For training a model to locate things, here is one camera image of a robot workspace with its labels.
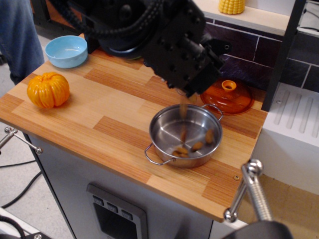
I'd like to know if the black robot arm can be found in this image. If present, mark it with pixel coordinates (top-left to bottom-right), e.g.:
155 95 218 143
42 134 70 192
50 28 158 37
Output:
52 0 232 97

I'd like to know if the stainless steel pot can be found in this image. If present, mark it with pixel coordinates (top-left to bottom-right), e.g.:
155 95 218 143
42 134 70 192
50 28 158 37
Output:
145 105 223 168

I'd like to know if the metal clamp screw left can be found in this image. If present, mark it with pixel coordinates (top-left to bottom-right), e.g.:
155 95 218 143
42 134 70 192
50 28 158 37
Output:
0 126 43 155

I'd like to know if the light blue bowl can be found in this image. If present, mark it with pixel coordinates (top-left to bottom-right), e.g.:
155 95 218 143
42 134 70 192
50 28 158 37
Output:
45 35 88 69

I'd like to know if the black shelf post right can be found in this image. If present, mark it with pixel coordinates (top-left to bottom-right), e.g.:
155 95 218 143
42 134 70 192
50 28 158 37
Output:
261 0 306 112

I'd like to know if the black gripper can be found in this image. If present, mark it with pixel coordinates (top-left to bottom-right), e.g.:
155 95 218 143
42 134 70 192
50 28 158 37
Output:
142 4 232 97

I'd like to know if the orange transparent pot lid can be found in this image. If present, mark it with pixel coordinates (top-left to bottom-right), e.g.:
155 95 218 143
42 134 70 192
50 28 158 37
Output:
200 78 254 115

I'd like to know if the grey oven control panel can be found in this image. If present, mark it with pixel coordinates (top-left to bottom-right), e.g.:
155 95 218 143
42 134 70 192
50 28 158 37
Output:
86 184 149 239

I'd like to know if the black floor cable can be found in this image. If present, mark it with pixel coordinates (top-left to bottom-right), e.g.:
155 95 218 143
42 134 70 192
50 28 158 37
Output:
0 160 42 209

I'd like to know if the light wooden shelf board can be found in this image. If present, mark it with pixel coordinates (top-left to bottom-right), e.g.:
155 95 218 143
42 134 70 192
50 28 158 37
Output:
195 0 290 36

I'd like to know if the orange toy pumpkin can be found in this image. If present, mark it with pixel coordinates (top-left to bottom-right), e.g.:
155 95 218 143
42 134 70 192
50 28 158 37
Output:
27 72 70 109

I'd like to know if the almond in pot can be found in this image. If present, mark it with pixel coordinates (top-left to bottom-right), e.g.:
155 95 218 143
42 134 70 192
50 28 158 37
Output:
191 141 204 152
180 129 187 143
205 129 214 144
176 147 188 154
172 151 189 158

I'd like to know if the yellow toy corn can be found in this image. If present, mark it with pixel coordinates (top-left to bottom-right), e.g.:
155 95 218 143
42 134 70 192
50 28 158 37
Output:
218 0 245 15

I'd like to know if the person in blue jeans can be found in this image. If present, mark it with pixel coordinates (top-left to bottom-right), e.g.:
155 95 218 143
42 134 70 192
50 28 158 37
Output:
0 0 44 85

